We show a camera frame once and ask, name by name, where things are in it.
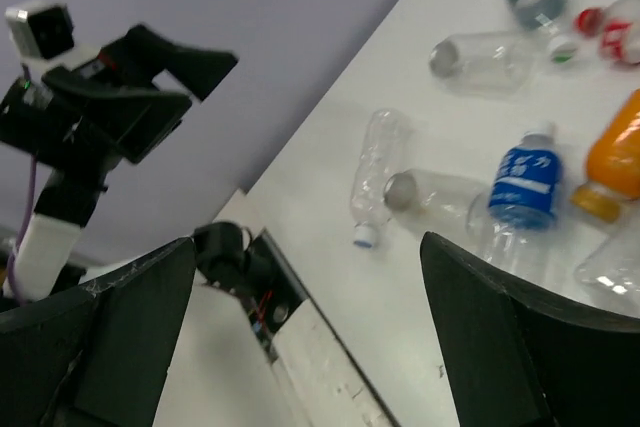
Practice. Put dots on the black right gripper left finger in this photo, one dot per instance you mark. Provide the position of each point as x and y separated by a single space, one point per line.
97 354

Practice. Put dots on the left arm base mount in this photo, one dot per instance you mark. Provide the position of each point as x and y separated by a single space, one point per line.
251 268

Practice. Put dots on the clear bottle white label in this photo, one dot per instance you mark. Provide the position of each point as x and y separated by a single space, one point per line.
614 266

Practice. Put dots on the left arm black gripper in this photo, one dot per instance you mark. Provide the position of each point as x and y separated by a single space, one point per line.
85 111

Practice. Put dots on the orange juice bottle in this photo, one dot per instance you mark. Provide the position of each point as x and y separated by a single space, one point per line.
612 166

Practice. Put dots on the red label clear bottle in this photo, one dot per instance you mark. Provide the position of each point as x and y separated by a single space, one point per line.
616 28

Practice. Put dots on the clear bottle blue cap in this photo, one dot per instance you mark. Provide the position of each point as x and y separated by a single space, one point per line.
381 156

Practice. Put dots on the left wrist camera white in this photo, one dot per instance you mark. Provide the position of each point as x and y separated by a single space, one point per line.
40 30

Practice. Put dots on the clear jar with residue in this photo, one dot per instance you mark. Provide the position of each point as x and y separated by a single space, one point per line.
431 194

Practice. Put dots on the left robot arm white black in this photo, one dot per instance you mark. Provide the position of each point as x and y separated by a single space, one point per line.
57 216

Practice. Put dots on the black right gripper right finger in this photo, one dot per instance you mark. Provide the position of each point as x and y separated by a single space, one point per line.
517 354

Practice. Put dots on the clear wide jar bottle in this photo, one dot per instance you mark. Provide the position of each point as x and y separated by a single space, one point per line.
487 63

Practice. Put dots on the blue label bottle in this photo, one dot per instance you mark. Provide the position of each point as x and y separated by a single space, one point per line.
516 218

